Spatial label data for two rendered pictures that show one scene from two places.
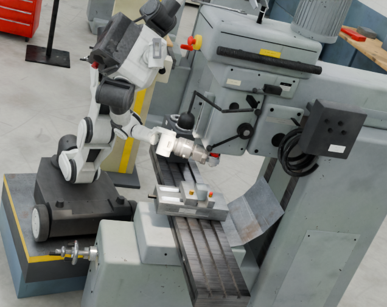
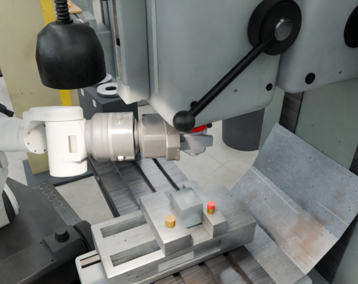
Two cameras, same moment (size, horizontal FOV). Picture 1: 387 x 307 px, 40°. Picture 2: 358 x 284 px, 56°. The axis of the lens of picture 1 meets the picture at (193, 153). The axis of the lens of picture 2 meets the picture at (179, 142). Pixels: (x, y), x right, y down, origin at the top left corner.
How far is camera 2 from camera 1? 1.84 m
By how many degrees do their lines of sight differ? 8
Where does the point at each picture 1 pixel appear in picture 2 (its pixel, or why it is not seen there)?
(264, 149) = (329, 65)
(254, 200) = (280, 172)
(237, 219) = (265, 217)
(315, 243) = not seen: outside the picture
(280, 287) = not seen: outside the picture
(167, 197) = (122, 251)
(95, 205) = (24, 261)
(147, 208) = (96, 268)
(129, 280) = not seen: outside the picture
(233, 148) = (249, 93)
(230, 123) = (224, 14)
